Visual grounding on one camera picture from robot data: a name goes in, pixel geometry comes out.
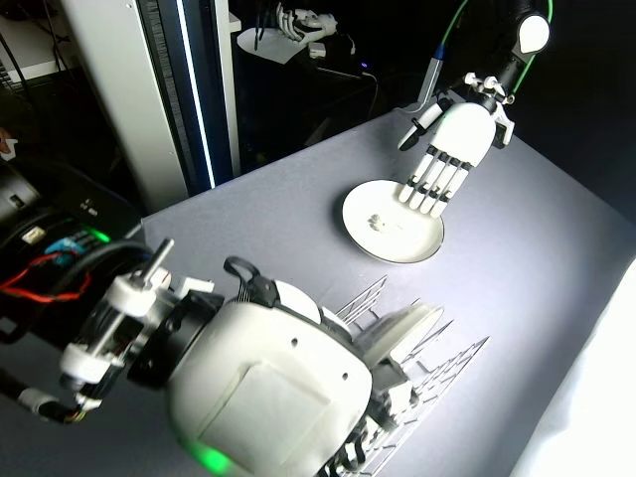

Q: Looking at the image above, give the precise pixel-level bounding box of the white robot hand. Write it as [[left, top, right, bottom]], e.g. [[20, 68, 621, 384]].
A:
[[397, 98, 499, 219], [166, 255, 423, 477]]

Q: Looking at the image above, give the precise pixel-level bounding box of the spare white robot hand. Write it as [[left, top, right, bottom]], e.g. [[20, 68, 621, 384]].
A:
[[270, 0, 340, 45]]

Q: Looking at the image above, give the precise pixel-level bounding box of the black electronics box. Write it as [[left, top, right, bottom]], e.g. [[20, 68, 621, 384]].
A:
[[317, 55, 380, 83]]

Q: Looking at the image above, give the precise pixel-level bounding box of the grey table cloth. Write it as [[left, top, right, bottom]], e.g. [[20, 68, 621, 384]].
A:
[[0, 106, 636, 477]]

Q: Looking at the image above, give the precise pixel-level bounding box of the white round stand base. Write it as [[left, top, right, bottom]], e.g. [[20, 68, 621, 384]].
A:
[[237, 27, 312, 65]]

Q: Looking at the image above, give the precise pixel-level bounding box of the white robot body column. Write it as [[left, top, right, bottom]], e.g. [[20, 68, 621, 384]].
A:
[[59, 0, 243, 210]]

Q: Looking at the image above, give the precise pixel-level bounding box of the grey cable adapter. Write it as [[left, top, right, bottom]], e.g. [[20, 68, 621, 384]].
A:
[[416, 43, 447, 113]]

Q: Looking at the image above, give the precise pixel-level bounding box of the green cable of arm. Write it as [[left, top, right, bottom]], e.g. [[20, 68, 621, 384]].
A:
[[439, 0, 556, 95]]

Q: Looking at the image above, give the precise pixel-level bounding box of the wire dish rack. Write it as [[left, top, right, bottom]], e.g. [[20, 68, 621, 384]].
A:
[[335, 275, 491, 477]]

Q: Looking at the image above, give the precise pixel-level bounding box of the red black twisted cable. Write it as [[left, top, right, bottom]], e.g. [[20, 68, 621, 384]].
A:
[[0, 250, 94, 305]]

